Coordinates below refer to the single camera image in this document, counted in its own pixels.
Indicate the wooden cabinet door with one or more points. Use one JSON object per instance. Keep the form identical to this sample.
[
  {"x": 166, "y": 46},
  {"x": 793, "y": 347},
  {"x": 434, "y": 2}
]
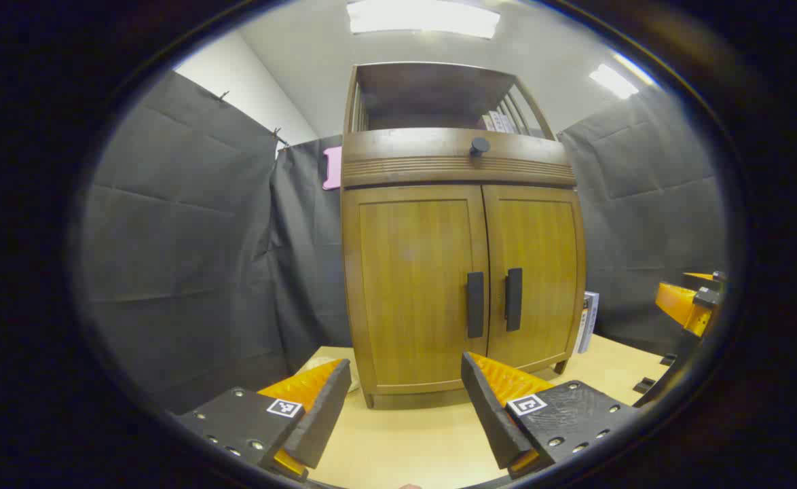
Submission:
[
  {"x": 405, "y": 285},
  {"x": 541, "y": 238}
]

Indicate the large ceiling light panel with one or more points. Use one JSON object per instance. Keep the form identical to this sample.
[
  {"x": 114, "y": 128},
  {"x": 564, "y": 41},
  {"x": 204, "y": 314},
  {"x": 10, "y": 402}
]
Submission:
[{"x": 422, "y": 18}]

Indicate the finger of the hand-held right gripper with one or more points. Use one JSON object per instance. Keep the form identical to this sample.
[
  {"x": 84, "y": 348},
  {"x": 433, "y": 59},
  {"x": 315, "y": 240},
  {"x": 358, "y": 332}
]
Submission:
[{"x": 677, "y": 305}]

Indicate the dark spine shelf book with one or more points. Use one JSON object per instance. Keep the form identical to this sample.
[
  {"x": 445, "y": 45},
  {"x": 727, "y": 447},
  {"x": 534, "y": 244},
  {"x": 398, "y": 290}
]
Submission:
[{"x": 487, "y": 123}]

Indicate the blue-grey book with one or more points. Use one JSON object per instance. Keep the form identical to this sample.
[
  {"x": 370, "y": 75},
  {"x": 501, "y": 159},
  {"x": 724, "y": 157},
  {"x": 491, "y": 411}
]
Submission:
[{"x": 592, "y": 319}]

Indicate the black backdrop cloth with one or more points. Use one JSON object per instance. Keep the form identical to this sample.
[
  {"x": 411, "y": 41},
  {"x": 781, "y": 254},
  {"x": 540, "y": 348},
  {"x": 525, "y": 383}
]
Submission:
[{"x": 181, "y": 238}]

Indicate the white dark-spine book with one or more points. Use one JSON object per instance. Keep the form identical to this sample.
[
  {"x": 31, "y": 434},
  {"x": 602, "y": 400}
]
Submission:
[{"x": 582, "y": 326}]

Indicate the round black drawer knob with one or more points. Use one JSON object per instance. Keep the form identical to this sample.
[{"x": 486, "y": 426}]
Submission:
[{"x": 479, "y": 145}]

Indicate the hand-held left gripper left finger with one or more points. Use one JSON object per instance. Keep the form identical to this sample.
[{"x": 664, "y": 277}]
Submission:
[{"x": 324, "y": 414}]

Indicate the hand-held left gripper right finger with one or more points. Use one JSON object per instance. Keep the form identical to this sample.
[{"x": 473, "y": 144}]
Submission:
[{"x": 490, "y": 414}]

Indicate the wooden double-door shoe cabinet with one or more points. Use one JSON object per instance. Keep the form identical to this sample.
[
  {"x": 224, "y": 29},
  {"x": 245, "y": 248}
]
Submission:
[{"x": 398, "y": 153}]

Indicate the white spine shelf book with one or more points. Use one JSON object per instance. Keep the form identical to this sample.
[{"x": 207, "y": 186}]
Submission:
[{"x": 497, "y": 122}]

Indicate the small ceiling light panel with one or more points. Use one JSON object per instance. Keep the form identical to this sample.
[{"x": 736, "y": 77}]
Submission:
[{"x": 614, "y": 81}]

